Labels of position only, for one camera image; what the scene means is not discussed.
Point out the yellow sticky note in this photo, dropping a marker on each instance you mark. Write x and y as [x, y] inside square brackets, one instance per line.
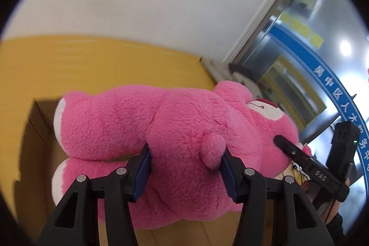
[305, 31]
[296, 24]
[286, 17]
[316, 40]

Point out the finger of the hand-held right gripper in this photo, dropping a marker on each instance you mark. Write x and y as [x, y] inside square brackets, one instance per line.
[302, 161]

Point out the blue door banner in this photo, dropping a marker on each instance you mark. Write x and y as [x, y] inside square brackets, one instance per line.
[288, 36]

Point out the metal glass door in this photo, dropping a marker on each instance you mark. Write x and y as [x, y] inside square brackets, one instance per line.
[259, 41]

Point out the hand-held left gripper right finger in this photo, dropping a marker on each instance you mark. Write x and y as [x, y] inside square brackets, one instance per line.
[230, 179]

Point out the pink plush bear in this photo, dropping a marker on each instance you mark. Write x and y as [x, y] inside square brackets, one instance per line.
[178, 125]

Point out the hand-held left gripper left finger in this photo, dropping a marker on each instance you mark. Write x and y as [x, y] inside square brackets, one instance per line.
[142, 176]

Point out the brown cardboard box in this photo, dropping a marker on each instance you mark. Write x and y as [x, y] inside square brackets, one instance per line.
[37, 148]

